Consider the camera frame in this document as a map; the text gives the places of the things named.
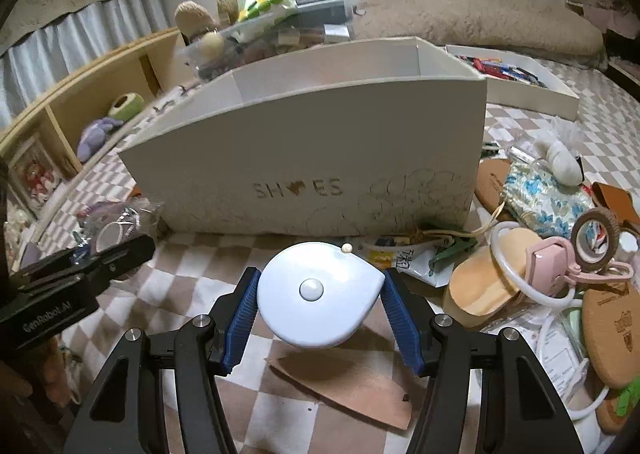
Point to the brown quilted blanket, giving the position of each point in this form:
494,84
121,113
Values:
551,32

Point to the brown tape roll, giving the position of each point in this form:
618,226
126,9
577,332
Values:
595,238

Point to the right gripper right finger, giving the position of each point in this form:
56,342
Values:
520,410

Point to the avocado plush toy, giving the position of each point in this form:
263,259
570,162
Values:
126,107

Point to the pink folding scissors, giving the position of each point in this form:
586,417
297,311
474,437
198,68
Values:
551,264

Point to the yellow wooden ball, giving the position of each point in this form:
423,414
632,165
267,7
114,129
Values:
211,46

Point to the purple plush toy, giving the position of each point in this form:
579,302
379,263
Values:
94,137

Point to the round cork coaster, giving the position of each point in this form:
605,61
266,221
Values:
610,324

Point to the white shoes cardboard box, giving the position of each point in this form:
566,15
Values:
367,137

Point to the blue floral fabric pouch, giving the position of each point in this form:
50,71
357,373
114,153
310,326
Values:
537,200

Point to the white round tape measure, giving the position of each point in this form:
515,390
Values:
315,295

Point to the grey window curtain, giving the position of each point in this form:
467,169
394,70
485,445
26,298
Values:
49,54

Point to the wooden bed shelf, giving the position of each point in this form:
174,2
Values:
58,116

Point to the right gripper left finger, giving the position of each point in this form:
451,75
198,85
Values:
124,410

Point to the clear plastic storage bin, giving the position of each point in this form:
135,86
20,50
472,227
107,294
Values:
313,22

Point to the wooden block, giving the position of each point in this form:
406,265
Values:
477,288

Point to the white shallow tray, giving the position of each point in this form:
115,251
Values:
519,81

